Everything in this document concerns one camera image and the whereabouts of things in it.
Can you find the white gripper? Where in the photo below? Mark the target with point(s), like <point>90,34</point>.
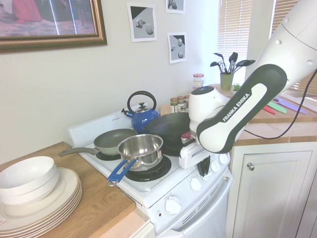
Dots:
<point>192,156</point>

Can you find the white stove burner knob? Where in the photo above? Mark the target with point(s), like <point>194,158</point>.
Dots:
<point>195,184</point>
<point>209,174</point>
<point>215,166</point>
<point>224,159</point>

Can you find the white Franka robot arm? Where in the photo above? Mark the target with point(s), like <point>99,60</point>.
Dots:
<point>260,86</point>

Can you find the white electric stove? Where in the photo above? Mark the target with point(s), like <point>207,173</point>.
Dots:
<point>173,181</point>

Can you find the black coil burner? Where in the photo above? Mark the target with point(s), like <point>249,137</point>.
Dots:
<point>106,157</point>
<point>153,173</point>
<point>172,152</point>

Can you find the metal cabinet knob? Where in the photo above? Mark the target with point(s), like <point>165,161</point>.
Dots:
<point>250,166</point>

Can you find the large white oven knob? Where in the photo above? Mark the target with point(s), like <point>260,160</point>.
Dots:
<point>173,204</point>

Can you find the black wok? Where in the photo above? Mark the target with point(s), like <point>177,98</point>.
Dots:
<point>168,129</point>

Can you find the small metal lid shaker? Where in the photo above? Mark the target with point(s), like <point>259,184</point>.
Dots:
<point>183,109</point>

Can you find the spice jar brown lid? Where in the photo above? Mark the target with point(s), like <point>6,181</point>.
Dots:
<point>174,104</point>
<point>186,99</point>
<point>181,101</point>

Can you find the white cabinet door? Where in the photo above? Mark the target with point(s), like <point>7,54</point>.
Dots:
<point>272,188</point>

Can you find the small green plant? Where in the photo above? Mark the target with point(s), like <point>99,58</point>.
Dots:
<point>236,87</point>

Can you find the red knife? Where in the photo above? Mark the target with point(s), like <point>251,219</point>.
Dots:
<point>269,109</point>

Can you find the green utensil holder cup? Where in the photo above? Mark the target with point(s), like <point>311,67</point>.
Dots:
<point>226,81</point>

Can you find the grey frying pan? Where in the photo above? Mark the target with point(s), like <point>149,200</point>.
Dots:
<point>114,142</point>

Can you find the green knife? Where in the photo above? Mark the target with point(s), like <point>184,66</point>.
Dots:
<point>278,107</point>

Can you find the purple knife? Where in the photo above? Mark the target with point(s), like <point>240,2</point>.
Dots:
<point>293,106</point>

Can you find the black spatula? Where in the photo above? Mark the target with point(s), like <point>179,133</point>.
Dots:
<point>219,59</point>

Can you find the black tongs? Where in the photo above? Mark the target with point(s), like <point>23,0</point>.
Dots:
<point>232,60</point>

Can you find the black slotted spoon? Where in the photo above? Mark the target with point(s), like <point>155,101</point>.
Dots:
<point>244,63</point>

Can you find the small grey shapes print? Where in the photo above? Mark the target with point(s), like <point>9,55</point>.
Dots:
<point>177,47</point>

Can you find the cream dinner plate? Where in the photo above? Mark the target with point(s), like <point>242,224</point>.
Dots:
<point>75,208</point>
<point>75,202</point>
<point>73,197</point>
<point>75,205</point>
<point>68,183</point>

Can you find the large grey shapes print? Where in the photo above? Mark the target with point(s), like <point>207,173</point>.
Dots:
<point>143,22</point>

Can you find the white bowl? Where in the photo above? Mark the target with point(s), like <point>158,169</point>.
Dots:
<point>27,173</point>
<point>44,191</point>

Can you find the cropped grey shapes print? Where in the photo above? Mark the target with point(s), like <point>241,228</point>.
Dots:
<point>175,5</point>

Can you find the gold framed painting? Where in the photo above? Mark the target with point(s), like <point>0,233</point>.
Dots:
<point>49,19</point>

